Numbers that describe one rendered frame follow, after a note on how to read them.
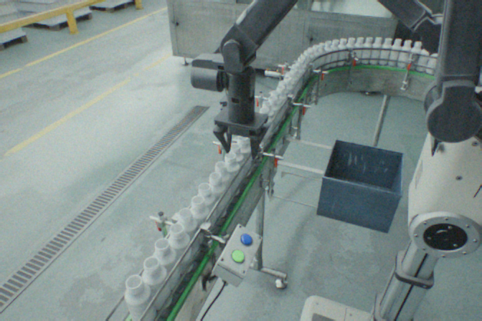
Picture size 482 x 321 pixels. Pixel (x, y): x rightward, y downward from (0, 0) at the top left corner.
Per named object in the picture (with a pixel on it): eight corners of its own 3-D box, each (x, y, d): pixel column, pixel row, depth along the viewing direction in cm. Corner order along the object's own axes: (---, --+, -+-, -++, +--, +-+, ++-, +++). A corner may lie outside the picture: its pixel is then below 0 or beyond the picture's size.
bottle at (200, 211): (192, 246, 107) (186, 207, 97) (192, 231, 112) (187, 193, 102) (211, 244, 108) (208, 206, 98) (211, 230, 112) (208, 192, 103)
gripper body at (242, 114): (258, 137, 71) (259, 104, 66) (212, 127, 74) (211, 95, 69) (268, 122, 75) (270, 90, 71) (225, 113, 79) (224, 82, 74)
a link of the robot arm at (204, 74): (240, 42, 59) (257, 29, 66) (181, 35, 63) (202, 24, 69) (240, 105, 66) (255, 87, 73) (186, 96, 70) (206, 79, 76)
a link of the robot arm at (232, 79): (249, 72, 64) (260, 61, 68) (215, 67, 66) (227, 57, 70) (249, 106, 68) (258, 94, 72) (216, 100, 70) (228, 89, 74)
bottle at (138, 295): (129, 327, 86) (115, 289, 76) (141, 306, 91) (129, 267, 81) (150, 334, 85) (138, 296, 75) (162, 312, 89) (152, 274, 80)
